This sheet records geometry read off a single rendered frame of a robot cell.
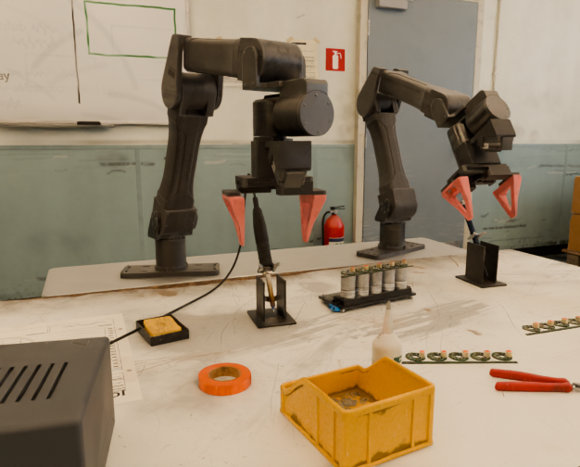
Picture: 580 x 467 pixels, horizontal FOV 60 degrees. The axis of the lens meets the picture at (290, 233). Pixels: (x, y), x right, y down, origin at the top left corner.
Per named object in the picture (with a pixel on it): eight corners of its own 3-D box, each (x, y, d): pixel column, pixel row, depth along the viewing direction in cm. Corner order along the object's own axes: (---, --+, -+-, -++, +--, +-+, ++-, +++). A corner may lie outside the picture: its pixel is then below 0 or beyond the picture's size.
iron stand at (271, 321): (286, 334, 82) (277, 278, 86) (301, 320, 74) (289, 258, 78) (250, 338, 80) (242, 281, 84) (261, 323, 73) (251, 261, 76)
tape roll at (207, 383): (199, 398, 55) (199, 388, 54) (197, 373, 60) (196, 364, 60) (254, 392, 56) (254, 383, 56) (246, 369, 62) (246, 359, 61)
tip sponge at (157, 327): (135, 329, 75) (134, 319, 74) (171, 322, 77) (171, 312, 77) (151, 347, 68) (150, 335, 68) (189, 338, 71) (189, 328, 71)
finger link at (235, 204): (281, 247, 72) (280, 182, 70) (231, 251, 70) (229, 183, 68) (269, 239, 78) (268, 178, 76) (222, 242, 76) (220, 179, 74)
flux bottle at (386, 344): (406, 389, 57) (409, 304, 55) (379, 393, 56) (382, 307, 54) (391, 375, 60) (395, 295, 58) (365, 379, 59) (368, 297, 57)
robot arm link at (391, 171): (420, 214, 121) (394, 87, 126) (397, 216, 118) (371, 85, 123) (403, 220, 127) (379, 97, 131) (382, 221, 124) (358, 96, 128)
